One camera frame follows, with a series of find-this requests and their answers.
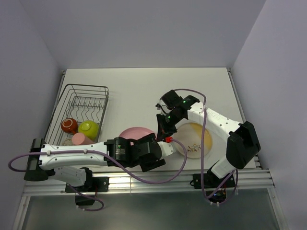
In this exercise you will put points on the cream floral plate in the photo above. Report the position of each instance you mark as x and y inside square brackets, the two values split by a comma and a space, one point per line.
[189, 134]

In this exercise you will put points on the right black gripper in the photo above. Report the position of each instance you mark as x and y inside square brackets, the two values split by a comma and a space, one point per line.
[163, 130]

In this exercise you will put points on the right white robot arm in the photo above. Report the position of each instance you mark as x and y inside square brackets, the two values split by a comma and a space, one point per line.
[242, 142]

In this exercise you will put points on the pink plastic cup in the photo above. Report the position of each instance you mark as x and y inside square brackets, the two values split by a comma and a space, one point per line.
[81, 139]

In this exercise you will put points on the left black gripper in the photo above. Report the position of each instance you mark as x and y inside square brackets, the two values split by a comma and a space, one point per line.
[147, 166]

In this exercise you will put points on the wire dish rack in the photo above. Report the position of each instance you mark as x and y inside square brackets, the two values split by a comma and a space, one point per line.
[80, 102]

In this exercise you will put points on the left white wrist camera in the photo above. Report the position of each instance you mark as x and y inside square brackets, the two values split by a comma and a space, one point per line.
[166, 147]

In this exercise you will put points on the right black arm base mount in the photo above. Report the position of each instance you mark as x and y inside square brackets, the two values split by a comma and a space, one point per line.
[217, 191]

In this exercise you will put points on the speckled ceramic small cup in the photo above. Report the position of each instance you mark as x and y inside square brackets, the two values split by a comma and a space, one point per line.
[67, 142]

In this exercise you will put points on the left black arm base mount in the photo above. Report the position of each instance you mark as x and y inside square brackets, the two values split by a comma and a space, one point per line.
[96, 187]

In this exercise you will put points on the pink plastic plate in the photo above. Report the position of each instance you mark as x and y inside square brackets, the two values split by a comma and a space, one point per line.
[135, 133]

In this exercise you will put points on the lime green bowl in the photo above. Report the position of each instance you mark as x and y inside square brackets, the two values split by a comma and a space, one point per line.
[89, 128]

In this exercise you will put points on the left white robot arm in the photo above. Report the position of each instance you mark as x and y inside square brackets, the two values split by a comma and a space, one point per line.
[70, 163]

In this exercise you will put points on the orange ceramic mug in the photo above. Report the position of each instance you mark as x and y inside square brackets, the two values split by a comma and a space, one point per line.
[69, 125]

